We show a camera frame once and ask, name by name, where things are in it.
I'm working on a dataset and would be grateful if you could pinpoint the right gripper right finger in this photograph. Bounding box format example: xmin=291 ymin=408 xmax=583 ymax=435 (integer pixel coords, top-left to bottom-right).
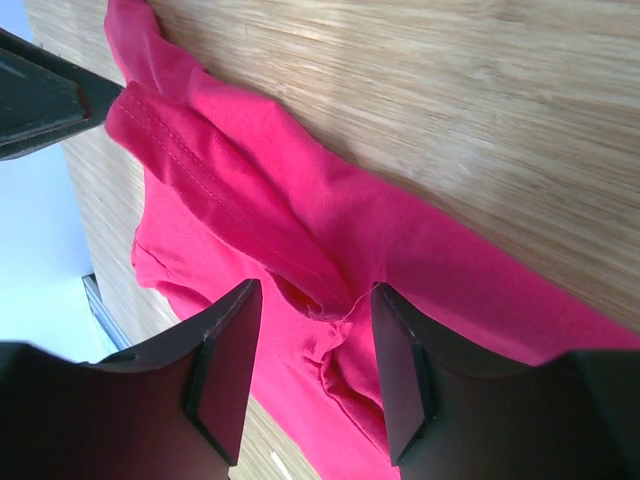
xmin=371 ymin=283 xmax=639 ymax=479

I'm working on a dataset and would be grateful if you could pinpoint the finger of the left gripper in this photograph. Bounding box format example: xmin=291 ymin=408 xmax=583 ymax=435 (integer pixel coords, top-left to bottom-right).
xmin=0 ymin=30 xmax=123 ymax=161

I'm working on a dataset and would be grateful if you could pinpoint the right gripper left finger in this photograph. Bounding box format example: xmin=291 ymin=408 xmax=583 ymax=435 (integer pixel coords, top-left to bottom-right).
xmin=1 ymin=280 xmax=262 ymax=479

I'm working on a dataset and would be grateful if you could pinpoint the pink t shirt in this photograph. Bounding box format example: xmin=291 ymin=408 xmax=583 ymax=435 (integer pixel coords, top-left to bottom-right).
xmin=105 ymin=1 xmax=639 ymax=479

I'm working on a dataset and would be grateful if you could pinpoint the aluminium frame rail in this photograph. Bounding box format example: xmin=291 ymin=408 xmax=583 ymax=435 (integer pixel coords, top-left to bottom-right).
xmin=82 ymin=273 xmax=132 ymax=353

